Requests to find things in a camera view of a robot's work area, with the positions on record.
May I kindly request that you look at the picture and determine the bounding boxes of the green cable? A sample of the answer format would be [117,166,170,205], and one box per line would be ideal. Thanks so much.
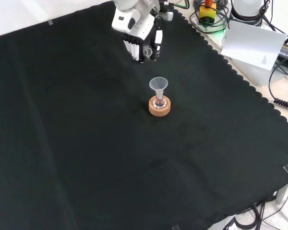
[172,0,191,10]

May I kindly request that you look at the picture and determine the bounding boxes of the cork ring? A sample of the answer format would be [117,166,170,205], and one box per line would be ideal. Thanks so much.
[148,95,171,117]

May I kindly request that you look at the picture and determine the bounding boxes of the black cloth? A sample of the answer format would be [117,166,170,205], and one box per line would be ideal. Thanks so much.
[0,1,288,230]

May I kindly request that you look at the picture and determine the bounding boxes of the clear graduated cylinder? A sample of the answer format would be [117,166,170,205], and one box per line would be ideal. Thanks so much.
[142,44,155,66]

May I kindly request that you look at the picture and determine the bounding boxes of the clear plastic funnel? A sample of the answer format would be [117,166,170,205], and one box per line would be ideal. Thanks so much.
[149,77,169,100]

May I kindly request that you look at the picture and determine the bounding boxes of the yellow stop button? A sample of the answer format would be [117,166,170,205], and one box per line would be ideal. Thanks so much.
[198,0,217,24]

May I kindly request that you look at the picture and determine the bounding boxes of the black coiled cable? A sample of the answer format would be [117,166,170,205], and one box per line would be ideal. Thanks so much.
[268,57,288,110]

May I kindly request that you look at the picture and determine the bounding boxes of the small round-bottom glass flask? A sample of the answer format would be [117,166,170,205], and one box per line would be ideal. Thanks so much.
[152,94,168,109]

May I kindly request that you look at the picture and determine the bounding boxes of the black looped cables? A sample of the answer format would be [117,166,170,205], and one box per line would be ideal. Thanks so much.
[189,0,231,35]

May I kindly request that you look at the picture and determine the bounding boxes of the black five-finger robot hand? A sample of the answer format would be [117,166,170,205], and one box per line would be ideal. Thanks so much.
[121,15,164,65]

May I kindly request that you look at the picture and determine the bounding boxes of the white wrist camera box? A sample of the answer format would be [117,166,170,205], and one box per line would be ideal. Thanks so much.
[158,11,175,22]

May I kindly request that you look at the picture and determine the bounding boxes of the pale board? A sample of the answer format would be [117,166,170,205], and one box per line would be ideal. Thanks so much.
[221,20,288,71]

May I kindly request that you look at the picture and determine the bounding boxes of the black floor cables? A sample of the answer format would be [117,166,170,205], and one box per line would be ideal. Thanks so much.
[223,201,288,230]

